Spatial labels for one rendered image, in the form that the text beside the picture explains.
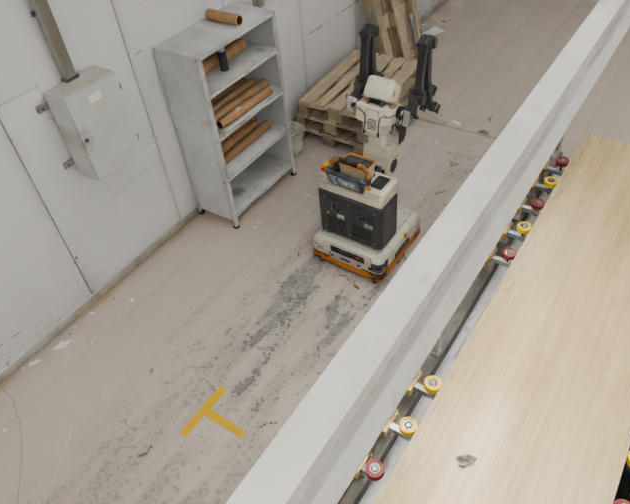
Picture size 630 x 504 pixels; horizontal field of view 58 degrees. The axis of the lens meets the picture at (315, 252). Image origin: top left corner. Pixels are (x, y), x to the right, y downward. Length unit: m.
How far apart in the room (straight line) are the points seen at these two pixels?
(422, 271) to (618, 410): 1.95
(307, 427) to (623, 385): 2.26
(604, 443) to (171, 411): 2.52
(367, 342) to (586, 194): 3.08
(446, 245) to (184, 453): 2.88
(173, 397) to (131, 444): 0.38
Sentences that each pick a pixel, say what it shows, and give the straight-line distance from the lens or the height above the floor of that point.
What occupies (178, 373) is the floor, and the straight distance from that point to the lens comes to 4.08.
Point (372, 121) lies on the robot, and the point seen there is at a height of 1.13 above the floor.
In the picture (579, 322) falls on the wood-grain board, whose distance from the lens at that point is 3.14.
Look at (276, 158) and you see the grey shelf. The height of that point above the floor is 0.14.
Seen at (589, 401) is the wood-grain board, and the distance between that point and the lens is 2.88.
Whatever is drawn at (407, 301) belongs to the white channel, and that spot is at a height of 2.46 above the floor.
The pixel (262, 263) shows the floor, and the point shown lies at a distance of 4.61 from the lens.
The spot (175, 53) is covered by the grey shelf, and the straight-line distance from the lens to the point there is 4.28.
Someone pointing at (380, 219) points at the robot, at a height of 0.61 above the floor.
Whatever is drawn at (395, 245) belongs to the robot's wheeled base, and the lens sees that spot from 4.29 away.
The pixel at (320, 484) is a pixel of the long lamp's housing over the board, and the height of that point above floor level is 2.38.
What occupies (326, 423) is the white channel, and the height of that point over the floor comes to 2.46.
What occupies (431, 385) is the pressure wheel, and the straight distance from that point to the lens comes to 2.76.
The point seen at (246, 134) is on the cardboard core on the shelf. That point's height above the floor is 0.56.
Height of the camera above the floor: 3.22
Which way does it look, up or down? 44 degrees down
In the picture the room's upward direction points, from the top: 6 degrees counter-clockwise
